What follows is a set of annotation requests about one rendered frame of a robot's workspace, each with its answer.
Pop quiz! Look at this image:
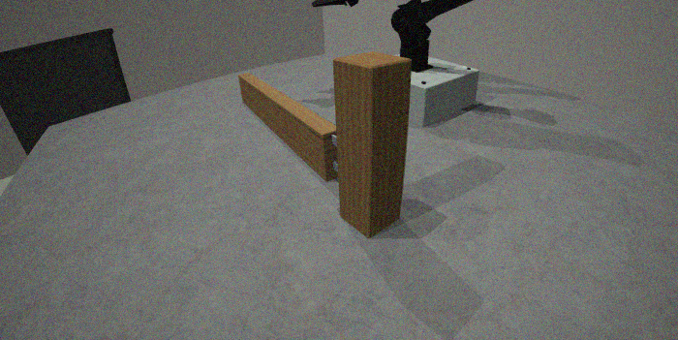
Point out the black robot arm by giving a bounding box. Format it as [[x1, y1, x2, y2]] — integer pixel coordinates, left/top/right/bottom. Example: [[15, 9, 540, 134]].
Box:
[[391, 0, 473, 73]]

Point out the wooden post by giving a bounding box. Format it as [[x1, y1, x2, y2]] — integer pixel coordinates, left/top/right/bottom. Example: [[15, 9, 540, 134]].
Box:
[[333, 51, 412, 239]]

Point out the wooden side rail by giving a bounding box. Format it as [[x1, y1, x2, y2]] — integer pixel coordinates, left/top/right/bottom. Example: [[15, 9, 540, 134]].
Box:
[[238, 73, 338, 181]]

